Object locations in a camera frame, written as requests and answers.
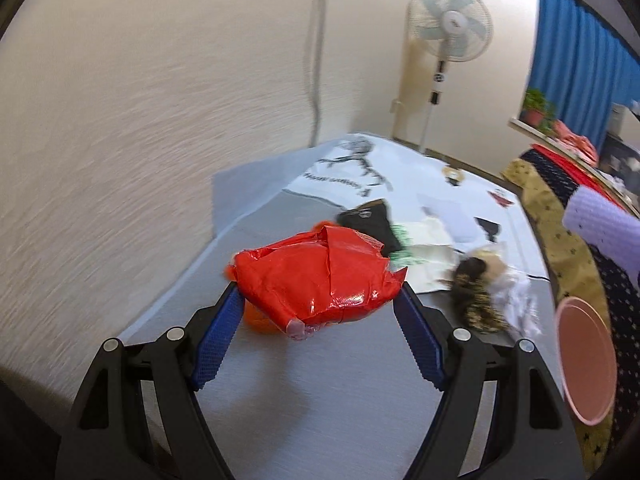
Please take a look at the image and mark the yellow star quilt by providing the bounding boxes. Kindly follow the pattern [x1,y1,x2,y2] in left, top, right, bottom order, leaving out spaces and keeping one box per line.
[502,157,616,476]

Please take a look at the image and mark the black snack packet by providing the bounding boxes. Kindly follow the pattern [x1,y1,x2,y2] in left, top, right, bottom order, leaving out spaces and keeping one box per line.
[336,200,404,256]

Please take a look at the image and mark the potted green plant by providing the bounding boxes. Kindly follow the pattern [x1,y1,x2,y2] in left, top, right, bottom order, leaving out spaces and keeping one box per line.
[520,87,558,133]

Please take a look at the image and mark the grey white printed blanket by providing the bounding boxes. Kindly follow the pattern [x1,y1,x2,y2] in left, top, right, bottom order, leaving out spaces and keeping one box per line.
[120,132,586,480]

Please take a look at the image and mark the white tissue paper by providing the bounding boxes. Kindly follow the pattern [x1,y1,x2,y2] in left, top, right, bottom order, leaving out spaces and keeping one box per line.
[417,192,484,244]

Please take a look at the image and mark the pink cloth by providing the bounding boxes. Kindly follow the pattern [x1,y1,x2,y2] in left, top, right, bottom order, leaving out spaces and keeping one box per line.
[552,120,599,162]

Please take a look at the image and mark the pink plastic bowl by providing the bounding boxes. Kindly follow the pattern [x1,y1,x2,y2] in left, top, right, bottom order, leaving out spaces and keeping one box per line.
[554,296,618,427]

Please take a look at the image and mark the person's right forearm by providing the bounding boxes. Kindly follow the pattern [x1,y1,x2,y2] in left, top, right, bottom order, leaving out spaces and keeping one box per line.
[561,185,640,286]

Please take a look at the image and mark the wooden windowsill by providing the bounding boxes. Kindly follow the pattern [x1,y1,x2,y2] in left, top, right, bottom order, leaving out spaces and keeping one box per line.
[509,117,640,196]

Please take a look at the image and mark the white crumpled plastic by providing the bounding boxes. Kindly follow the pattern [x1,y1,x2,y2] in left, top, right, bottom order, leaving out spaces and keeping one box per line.
[492,270,544,339]

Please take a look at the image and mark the blue curtain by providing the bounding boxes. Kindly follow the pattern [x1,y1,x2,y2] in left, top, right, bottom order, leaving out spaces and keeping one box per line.
[529,0,640,156]

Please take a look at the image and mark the brown patterned wrapper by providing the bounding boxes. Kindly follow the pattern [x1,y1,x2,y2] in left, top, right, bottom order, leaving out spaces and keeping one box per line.
[447,255,507,334]

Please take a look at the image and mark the white standing fan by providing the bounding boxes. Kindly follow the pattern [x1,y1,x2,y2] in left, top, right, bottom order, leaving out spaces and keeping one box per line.
[405,0,495,156]

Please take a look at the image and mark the red plastic wrapper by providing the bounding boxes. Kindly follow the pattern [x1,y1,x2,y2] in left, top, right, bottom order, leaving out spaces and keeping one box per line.
[226,225,409,343]

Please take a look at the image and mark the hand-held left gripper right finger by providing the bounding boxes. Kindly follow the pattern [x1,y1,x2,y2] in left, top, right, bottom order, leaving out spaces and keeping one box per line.
[392,282,586,480]

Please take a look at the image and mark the navy dotted quilt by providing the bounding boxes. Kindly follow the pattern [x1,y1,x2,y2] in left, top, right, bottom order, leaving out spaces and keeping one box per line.
[520,147,640,441]

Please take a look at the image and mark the clear storage box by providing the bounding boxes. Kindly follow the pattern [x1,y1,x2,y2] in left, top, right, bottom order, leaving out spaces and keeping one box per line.
[597,135,640,182]

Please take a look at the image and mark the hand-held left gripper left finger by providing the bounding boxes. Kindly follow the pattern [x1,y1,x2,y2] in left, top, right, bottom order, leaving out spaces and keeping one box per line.
[56,280,248,480]

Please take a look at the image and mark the red cloth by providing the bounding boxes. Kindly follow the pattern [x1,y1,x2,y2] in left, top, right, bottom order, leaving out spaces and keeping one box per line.
[530,142,626,211]

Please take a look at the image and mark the grey wall cable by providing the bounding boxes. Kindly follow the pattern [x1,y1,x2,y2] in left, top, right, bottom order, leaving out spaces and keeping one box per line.
[306,0,337,148]

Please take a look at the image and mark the white bag with green print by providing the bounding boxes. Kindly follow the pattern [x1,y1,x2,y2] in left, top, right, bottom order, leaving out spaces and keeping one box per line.
[390,215,462,293]

